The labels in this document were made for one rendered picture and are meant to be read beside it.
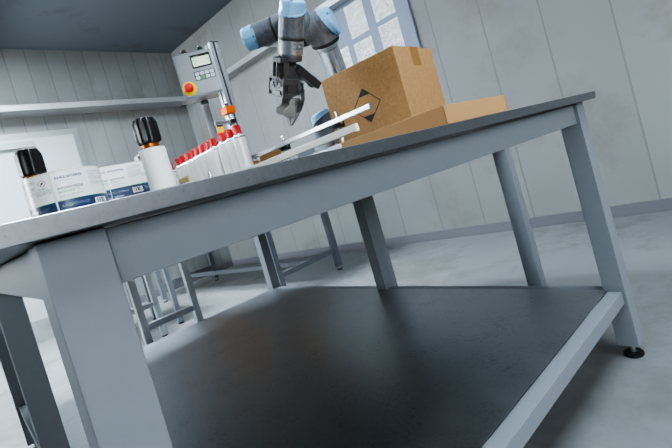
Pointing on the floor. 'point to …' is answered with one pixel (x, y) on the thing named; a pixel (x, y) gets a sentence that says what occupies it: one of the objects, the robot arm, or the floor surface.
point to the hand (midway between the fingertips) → (292, 121)
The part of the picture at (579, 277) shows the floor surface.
